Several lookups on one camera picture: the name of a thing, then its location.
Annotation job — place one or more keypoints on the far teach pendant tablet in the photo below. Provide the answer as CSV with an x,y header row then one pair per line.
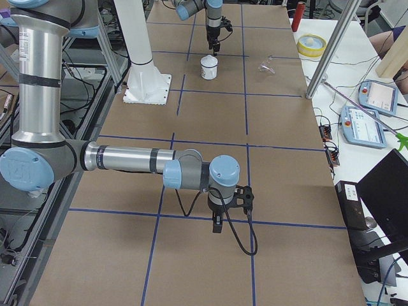
x,y
378,96

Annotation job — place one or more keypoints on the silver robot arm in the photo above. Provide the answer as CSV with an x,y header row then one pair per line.
x,y
213,9
40,155

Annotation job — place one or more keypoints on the teach pendant tablet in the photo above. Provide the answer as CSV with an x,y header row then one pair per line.
x,y
360,129
378,96

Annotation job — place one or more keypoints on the clear glass funnel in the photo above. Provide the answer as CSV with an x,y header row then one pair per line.
x,y
266,65

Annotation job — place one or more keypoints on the red cardboard tube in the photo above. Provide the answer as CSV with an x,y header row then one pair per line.
x,y
300,7

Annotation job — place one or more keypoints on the aluminium frame post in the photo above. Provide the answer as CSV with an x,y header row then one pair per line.
x,y
334,41

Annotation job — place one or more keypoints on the grabber reach stick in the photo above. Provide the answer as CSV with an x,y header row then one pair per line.
x,y
401,138

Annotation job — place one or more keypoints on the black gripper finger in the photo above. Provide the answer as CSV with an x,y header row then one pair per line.
x,y
217,224

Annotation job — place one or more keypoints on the wooden beam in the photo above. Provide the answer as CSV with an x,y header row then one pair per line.
x,y
395,60

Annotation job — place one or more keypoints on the yellow tape roll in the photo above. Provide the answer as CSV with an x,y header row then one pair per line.
x,y
311,45

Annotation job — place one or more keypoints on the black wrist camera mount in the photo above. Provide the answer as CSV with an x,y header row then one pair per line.
x,y
243,198

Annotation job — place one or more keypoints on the seated person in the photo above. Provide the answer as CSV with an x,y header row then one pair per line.
x,y
382,42

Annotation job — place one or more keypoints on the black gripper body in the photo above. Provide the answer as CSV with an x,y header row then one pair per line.
x,y
211,32
217,209

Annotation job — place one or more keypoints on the brown paper table cover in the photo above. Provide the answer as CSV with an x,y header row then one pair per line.
x,y
127,240

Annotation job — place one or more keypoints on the white enamel blue-rimmed mug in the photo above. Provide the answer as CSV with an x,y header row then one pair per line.
x,y
209,73

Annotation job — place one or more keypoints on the orange black connector block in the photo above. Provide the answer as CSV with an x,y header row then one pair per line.
x,y
325,132

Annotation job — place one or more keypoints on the black computer box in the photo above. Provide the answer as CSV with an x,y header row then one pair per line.
x,y
350,205

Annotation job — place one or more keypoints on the near teach pendant tablet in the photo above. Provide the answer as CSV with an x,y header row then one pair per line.
x,y
360,129

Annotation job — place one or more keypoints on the white saucer lid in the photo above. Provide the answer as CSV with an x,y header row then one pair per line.
x,y
209,61

